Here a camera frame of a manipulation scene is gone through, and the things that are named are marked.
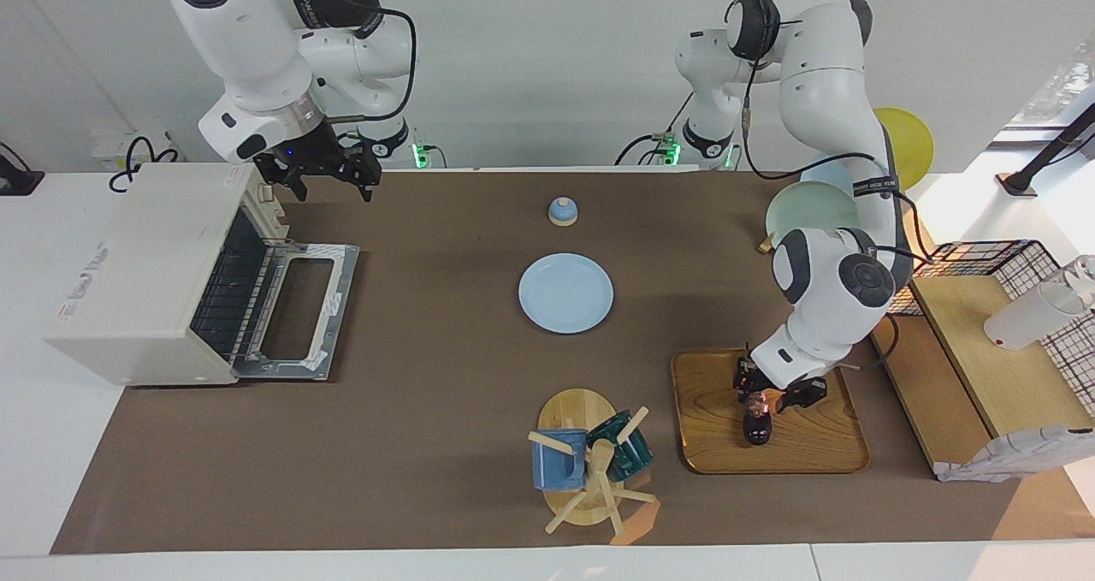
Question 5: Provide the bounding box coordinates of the dark purple eggplant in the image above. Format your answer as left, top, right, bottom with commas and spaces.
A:
743, 394, 774, 447

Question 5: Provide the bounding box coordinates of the glass toaster oven door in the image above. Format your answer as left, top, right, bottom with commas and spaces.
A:
229, 240, 361, 383

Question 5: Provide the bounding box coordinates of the light blue round plate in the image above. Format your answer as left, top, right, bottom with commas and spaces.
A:
518, 253, 615, 335

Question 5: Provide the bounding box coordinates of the beige toaster oven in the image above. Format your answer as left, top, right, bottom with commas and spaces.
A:
44, 162, 361, 388

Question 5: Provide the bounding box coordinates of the wooden serving tray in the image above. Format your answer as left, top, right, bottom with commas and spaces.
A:
672, 348, 871, 476

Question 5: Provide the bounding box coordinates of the dark green mug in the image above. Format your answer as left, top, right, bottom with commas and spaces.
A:
586, 409, 654, 483

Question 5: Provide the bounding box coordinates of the wooden mug tree stand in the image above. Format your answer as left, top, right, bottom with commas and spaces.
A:
527, 388, 659, 537

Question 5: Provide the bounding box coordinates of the pale green plate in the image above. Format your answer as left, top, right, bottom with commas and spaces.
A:
765, 181, 861, 250

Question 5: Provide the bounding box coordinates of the blue mug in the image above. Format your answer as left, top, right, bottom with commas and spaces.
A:
530, 429, 590, 492

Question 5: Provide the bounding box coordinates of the wooden shelf unit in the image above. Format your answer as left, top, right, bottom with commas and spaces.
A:
869, 239, 1095, 484

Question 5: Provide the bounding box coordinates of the pale blue racked plate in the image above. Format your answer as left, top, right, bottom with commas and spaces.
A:
800, 162, 856, 195

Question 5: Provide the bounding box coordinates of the white plastic cup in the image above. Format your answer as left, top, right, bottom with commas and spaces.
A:
983, 281, 1084, 352

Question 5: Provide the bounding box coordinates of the brown table mat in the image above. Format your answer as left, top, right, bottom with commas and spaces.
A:
50, 170, 1095, 556

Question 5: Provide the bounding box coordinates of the yellow plate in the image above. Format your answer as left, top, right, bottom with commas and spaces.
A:
873, 107, 936, 191

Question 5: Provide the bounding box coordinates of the black stand pole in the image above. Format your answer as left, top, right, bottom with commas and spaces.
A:
996, 100, 1095, 199

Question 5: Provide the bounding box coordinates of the metal oven wire rack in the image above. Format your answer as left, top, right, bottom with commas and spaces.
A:
191, 211, 285, 361

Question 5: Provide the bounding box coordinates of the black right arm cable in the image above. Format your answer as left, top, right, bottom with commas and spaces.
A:
295, 0, 419, 127

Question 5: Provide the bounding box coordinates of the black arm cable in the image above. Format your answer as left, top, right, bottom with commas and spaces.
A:
295, 0, 419, 127
725, 0, 935, 267

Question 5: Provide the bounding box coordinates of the black wire basket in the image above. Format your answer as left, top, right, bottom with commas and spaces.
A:
888, 239, 1095, 419

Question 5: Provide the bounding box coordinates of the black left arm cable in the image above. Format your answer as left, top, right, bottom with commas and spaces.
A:
725, 0, 935, 267

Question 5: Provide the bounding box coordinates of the black clamp mount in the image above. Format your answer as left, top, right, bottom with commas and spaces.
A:
0, 141, 46, 198

